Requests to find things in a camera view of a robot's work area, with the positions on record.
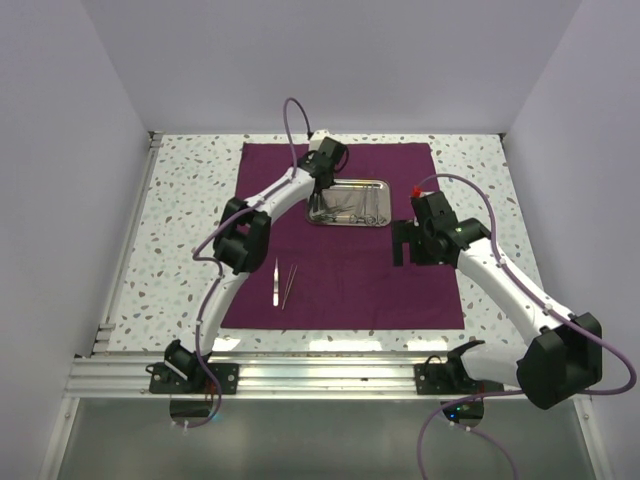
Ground purple surgical cloth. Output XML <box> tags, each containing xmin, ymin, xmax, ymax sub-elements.
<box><xmin>222</xmin><ymin>143</ymin><xmax>464</xmax><ymax>331</ymax></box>

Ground wide steel tweezers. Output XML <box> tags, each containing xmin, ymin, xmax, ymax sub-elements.
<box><xmin>272</xmin><ymin>257</ymin><xmax>280</xmax><ymax>307</ymax></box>

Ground thin steel tweezers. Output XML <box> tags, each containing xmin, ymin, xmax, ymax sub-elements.
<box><xmin>281</xmin><ymin>264</ymin><xmax>298</xmax><ymax>311</ymax></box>

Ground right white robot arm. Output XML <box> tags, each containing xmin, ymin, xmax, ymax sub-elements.
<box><xmin>392</xmin><ymin>192</ymin><xmax>603</xmax><ymax>410</ymax></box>

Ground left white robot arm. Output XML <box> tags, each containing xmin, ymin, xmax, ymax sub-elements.
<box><xmin>164</xmin><ymin>132</ymin><xmax>349</xmax><ymax>393</ymax></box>

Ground steel instrument tray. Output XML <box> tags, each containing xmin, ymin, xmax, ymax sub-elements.
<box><xmin>306</xmin><ymin>179</ymin><xmax>392</xmax><ymax>228</ymax></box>

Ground steel scissors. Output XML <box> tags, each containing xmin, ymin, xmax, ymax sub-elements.
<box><xmin>364</xmin><ymin>184</ymin><xmax>386</xmax><ymax>227</ymax></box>

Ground steel forceps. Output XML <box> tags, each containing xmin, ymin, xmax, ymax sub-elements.
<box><xmin>349</xmin><ymin>187</ymin><xmax>368</xmax><ymax>225</ymax></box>

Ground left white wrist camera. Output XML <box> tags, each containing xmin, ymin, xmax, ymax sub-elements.
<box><xmin>308</xmin><ymin>129</ymin><xmax>330</xmax><ymax>151</ymax></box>

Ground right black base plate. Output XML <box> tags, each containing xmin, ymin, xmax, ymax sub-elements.
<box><xmin>413</xmin><ymin>355</ymin><xmax>505</xmax><ymax>395</ymax></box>

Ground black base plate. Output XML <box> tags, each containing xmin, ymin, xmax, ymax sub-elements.
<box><xmin>413</xmin><ymin>355</ymin><xmax>505</xmax><ymax>395</ymax></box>
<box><xmin>145</xmin><ymin>362</ymin><xmax>240</xmax><ymax>395</ymax></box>

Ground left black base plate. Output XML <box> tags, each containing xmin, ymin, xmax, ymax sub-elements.
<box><xmin>145</xmin><ymin>362</ymin><xmax>240</xmax><ymax>395</ymax></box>

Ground aluminium mounting rail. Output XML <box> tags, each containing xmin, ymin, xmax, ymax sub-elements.
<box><xmin>64</xmin><ymin>352</ymin><xmax>591</xmax><ymax>401</ymax></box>

